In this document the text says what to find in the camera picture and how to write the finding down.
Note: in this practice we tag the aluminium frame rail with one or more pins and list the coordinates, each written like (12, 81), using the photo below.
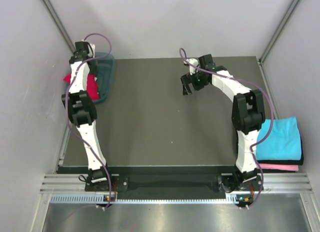
(273, 183)

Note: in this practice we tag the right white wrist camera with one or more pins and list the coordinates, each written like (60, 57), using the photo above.
(192, 64)

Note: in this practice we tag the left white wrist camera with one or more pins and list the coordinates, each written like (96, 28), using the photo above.
(92, 52)

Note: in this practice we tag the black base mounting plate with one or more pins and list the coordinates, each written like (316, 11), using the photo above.
(159, 182)

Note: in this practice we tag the grey slotted cable duct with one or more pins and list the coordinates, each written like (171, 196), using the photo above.
(101, 198)

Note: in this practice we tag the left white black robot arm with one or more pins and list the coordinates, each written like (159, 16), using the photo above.
(82, 114)

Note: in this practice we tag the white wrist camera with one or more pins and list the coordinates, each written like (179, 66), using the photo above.
(92, 52)
(192, 64)

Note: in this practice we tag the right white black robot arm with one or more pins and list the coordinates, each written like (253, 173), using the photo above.
(247, 116)

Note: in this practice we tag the blue plastic bin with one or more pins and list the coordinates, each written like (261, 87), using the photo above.
(105, 72)

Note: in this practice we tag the folded pink t shirt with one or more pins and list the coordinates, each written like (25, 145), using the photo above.
(282, 167)

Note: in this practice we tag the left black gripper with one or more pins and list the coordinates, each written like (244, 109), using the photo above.
(93, 69)

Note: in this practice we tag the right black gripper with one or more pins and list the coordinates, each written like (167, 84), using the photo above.
(186, 80)

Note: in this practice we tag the red t shirt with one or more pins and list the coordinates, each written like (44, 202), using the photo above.
(91, 86)

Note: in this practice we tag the folded light blue t shirt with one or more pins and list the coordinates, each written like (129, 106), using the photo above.
(285, 125)

